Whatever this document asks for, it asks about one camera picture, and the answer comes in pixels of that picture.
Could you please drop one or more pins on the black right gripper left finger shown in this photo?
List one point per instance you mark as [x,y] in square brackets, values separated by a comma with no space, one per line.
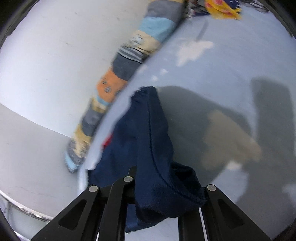
[96,214]

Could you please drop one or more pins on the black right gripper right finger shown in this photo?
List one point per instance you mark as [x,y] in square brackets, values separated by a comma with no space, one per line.
[218,219]

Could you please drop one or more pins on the navy blue jacket red collar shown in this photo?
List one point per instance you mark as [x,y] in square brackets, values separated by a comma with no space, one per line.
[163,187]

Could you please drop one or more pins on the light blue cloud bedsheet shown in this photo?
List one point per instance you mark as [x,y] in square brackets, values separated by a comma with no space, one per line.
[227,88]

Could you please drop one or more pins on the patchwork rolled quilt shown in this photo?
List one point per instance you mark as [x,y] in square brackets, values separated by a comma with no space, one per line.
[161,19]

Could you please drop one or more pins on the yellow and navy floral garment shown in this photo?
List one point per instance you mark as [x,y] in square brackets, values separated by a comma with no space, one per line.
[223,9]

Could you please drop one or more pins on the grey red leaf-pattern garment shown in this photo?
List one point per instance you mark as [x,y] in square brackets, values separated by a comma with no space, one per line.
[195,8]

